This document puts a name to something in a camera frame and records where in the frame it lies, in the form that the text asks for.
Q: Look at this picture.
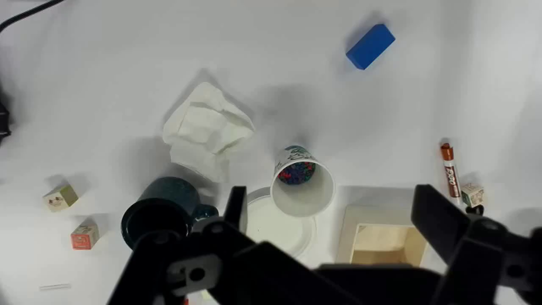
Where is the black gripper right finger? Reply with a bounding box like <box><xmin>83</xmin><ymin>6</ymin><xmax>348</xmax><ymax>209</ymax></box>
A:
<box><xmin>410</xmin><ymin>184</ymin><xmax>542</xmax><ymax>305</ymax></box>

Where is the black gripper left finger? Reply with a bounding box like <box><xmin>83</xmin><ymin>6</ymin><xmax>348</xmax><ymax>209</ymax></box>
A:
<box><xmin>107</xmin><ymin>185</ymin><xmax>261</xmax><ymax>305</ymax></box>

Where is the dark teal ceramic mug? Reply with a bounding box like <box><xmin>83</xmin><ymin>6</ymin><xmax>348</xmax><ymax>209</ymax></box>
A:
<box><xmin>119</xmin><ymin>177</ymin><xmax>220</xmax><ymax>251</ymax></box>

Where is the patterned white paper cup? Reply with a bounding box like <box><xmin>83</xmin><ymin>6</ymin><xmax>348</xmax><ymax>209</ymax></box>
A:
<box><xmin>270</xmin><ymin>145</ymin><xmax>336</xmax><ymax>219</ymax></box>

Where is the small green white cube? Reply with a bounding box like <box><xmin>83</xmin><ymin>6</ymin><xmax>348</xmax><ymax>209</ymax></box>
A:
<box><xmin>459</xmin><ymin>185</ymin><xmax>488</xmax><ymax>211</ymax></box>

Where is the red letter toy block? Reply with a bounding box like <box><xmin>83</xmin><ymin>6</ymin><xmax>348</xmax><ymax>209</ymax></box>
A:
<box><xmin>70</xmin><ymin>219</ymin><xmax>102</xmax><ymax>253</ymax></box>

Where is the white marker with orange cap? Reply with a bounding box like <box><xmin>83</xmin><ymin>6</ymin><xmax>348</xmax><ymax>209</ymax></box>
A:
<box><xmin>439</xmin><ymin>138</ymin><xmax>466</xmax><ymax>202</ymax></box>

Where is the light wooden box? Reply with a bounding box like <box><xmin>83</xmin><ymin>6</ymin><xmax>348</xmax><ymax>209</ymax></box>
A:
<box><xmin>337</xmin><ymin>204</ymin><xmax>431</xmax><ymax>268</ymax></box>

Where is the cream toy block green face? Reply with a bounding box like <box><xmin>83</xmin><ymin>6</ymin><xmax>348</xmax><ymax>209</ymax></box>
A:
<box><xmin>43</xmin><ymin>184</ymin><xmax>82</xmax><ymax>214</ymax></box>

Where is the crumpled white tissue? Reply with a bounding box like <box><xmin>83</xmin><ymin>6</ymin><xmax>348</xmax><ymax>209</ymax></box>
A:
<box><xmin>161</xmin><ymin>82</ymin><xmax>258</xmax><ymax>184</ymax></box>

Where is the blue rectangular block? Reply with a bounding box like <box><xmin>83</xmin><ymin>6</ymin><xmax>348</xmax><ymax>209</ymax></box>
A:
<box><xmin>344</xmin><ymin>23</ymin><xmax>398</xmax><ymax>72</ymax></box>

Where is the black cable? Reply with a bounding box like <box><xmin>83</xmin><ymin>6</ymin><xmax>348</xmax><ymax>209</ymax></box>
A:
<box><xmin>0</xmin><ymin>0</ymin><xmax>65</xmax><ymax>31</ymax></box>

